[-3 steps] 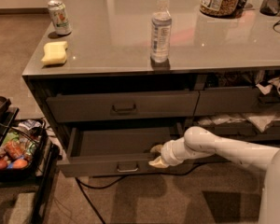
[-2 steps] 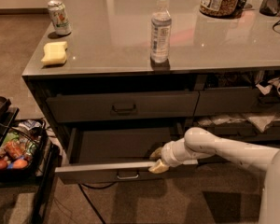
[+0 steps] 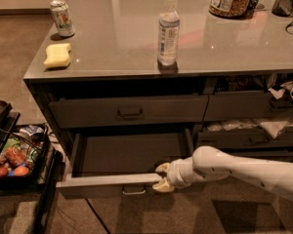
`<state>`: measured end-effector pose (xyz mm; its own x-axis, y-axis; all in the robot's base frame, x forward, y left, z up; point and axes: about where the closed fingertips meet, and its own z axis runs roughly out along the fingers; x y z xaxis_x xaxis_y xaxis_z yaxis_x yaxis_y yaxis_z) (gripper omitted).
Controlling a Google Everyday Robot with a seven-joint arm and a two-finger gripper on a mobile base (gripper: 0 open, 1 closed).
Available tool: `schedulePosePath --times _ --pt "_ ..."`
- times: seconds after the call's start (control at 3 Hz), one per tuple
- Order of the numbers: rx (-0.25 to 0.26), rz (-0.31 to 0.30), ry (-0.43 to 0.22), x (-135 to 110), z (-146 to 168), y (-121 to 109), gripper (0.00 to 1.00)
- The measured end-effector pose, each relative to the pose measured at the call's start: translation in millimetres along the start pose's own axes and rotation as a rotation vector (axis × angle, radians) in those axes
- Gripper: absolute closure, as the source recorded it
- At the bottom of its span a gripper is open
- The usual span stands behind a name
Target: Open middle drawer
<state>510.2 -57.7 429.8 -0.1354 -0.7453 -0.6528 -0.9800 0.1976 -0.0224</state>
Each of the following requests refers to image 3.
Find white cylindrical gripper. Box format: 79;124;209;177
152;157;202;193

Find grey drawer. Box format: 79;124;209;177
57;129;193;198
196;127;293;149
230;149;293;163
204;91;293;121
49;95;208;129

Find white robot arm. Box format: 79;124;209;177
152;146;293;202

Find grey drawer cabinet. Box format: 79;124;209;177
22;0;293;181

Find plastic bags in drawer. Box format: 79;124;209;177
206;117;293;138

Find crumpled bag in top drawer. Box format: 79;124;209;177
269;80;293;100

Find clear water bottle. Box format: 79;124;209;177
157;0;180;66

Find black tray stand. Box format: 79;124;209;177
0;100;62;234

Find black bin of snacks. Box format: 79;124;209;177
0;125;50;190

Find yellow sponge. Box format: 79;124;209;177
43;43;71;68

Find white green soda can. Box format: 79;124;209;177
50;0;75;37

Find black floor cable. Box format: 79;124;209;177
84;198;112;234

